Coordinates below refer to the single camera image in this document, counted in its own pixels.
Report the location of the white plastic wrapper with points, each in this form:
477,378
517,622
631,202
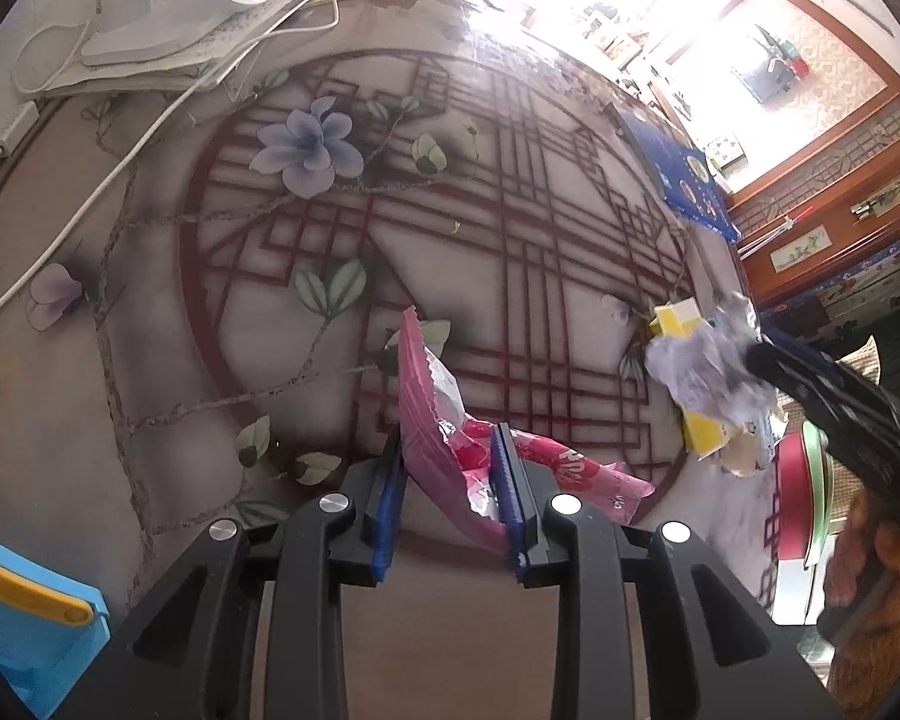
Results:
709,371

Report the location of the pink plastic wrapper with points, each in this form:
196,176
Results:
427,435

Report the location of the beige woven mat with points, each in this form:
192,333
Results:
864,352

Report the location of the person's right forearm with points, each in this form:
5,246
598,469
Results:
862,675

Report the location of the white power adapter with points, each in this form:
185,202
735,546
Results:
15,127

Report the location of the wooden cabinet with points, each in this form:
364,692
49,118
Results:
847,165

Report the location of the blue plastic container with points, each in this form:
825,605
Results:
30,615

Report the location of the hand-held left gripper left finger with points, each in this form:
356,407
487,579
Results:
386,517

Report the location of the red bin with green rim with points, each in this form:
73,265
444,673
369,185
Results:
795,495

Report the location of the floral printed tablecloth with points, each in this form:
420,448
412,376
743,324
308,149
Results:
495,240

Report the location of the blue printed box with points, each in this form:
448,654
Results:
675,172

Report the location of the yellow white carton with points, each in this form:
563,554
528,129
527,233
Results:
701,431

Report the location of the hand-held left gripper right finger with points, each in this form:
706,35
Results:
508,502

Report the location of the person's right hand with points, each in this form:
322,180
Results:
855,540

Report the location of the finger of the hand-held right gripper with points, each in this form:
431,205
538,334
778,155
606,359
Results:
795,375

